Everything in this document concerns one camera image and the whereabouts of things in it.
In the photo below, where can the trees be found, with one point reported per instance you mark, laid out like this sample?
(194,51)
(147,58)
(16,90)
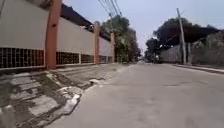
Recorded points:
(176,35)
(125,40)

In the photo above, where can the raised kerb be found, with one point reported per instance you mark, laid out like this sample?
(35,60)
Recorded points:
(203,68)

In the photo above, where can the grey wall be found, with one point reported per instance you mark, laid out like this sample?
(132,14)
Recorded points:
(193,51)

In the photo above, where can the grey concrete road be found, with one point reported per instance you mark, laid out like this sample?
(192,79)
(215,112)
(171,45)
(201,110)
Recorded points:
(150,96)

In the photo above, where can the utility pole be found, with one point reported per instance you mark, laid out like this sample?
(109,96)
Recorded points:
(181,36)

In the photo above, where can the wall with orange pillars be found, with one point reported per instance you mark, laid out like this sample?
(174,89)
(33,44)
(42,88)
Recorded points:
(30,36)

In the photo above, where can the broken concrete pavement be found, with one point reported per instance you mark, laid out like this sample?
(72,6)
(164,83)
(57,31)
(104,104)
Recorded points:
(40,96)

